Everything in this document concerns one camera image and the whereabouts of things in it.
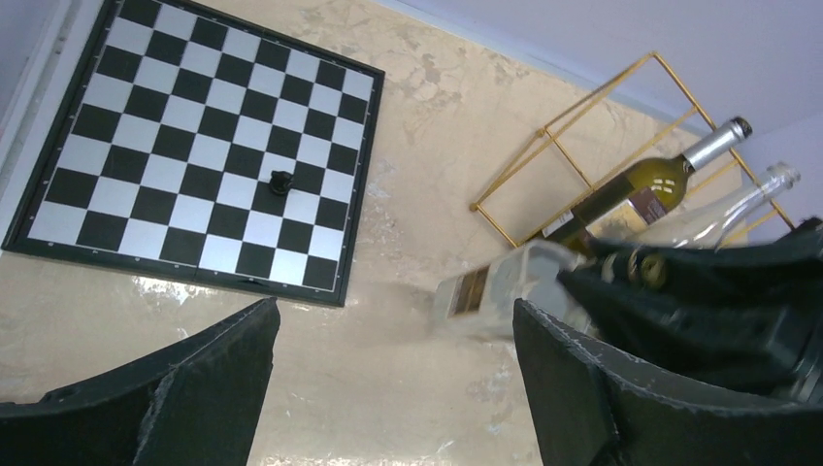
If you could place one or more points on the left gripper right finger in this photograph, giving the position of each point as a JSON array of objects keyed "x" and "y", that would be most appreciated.
[{"x": 594, "y": 404}]

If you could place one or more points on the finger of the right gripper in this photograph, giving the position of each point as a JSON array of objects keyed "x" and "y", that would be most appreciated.
[
  {"x": 686, "y": 323},
  {"x": 789, "y": 268}
]

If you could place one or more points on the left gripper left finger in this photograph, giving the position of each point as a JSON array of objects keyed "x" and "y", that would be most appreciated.
[{"x": 195, "y": 402}]

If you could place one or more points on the clear glass bottle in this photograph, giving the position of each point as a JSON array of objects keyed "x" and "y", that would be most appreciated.
[{"x": 708, "y": 226}]

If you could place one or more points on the clear square liquor bottle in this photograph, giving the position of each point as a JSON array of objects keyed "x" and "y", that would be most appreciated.
[{"x": 479, "y": 304}]

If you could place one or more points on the green bottle silver neck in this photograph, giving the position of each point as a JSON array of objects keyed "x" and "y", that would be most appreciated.
[{"x": 641, "y": 194}]

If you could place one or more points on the black chess piece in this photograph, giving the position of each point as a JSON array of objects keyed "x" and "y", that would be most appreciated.
[{"x": 280, "y": 183}]

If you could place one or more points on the black white chessboard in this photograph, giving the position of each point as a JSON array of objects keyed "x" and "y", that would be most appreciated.
[{"x": 158, "y": 159}]

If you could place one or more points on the gold wire wine rack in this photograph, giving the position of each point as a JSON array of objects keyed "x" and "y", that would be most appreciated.
[{"x": 586, "y": 145}]

